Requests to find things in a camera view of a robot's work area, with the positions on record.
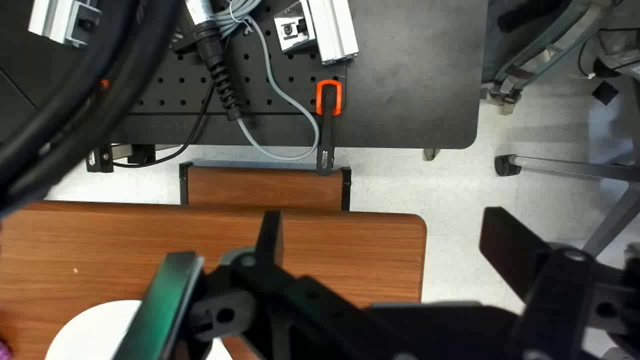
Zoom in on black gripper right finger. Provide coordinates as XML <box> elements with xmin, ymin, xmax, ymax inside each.
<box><xmin>478</xmin><ymin>207</ymin><xmax>640</xmax><ymax>360</ymax></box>

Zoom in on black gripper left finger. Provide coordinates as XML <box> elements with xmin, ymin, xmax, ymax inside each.
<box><xmin>118</xmin><ymin>210</ymin><xmax>287</xmax><ymax>360</ymax></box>

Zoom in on white plastic bowl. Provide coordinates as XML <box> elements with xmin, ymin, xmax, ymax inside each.
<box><xmin>44</xmin><ymin>299</ymin><xmax>237</xmax><ymax>360</ymax></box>

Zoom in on grey tripod legs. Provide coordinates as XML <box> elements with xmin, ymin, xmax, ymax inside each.
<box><xmin>495</xmin><ymin>153</ymin><xmax>640</xmax><ymax>258</ymax></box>

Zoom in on wooden table with black frame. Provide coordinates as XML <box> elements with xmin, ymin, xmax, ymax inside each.
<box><xmin>0</xmin><ymin>160</ymin><xmax>429</xmax><ymax>360</ymax></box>

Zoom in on thin black cable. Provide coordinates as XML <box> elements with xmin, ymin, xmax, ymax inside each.
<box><xmin>110</xmin><ymin>84</ymin><xmax>221</xmax><ymax>169</ymax></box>

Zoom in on thick black robot hose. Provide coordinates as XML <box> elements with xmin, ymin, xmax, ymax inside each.
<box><xmin>0</xmin><ymin>0</ymin><xmax>187</xmax><ymax>216</ymax></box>

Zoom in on black connector cable with strain relief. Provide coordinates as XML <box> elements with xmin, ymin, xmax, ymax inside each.
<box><xmin>192</xmin><ymin>23</ymin><xmax>247</xmax><ymax>125</ymax></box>

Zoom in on grey coiled cable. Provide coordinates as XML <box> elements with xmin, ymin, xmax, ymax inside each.
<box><xmin>187</xmin><ymin>0</ymin><xmax>324</xmax><ymax>164</ymax></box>

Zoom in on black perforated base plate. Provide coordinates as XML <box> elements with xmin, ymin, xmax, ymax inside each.
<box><xmin>0</xmin><ymin>0</ymin><xmax>484</xmax><ymax>153</ymax></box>

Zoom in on short aluminium extrusion rail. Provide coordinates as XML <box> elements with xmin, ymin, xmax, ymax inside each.
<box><xmin>29</xmin><ymin>0</ymin><xmax>104</xmax><ymax>51</ymax></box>

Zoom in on long aluminium extrusion rail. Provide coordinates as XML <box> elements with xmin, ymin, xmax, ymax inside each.
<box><xmin>275</xmin><ymin>0</ymin><xmax>363</xmax><ymax>66</ymax></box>

